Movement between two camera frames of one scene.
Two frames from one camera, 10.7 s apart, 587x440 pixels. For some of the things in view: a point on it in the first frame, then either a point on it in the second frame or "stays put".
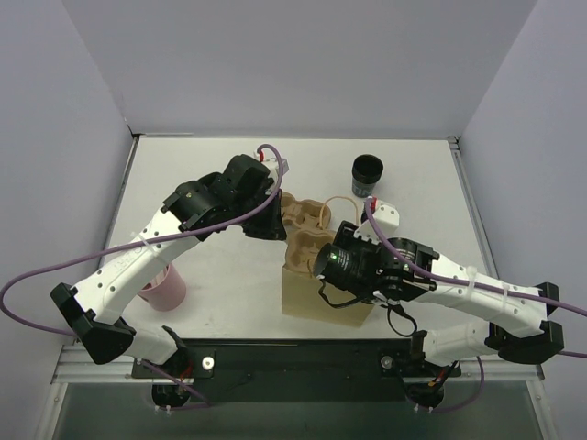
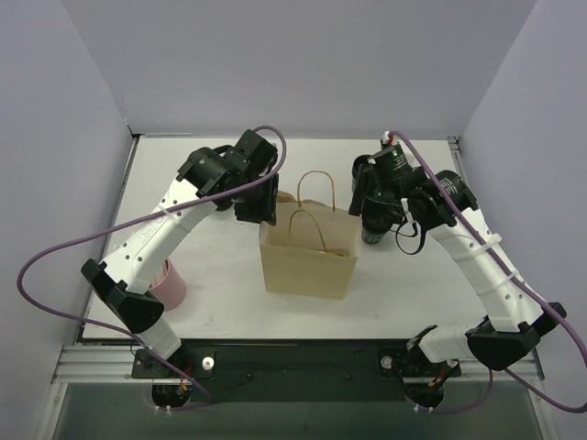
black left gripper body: [268, 220] to [257, 202]
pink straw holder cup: [167, 291] stays put
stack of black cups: [367, 170] stays put
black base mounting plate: [300, 370] stays put
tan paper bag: [308, 296] to [312, 249]
